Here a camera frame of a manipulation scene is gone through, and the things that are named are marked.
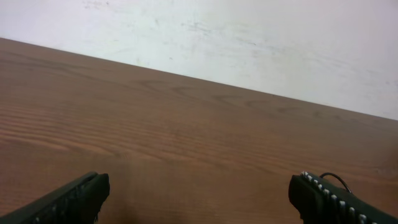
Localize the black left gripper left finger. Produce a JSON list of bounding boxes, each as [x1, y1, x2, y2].
[[1, 172, 110, 224]]

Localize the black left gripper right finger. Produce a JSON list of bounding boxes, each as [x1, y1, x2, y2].
[[288, 171, 397, 224]]

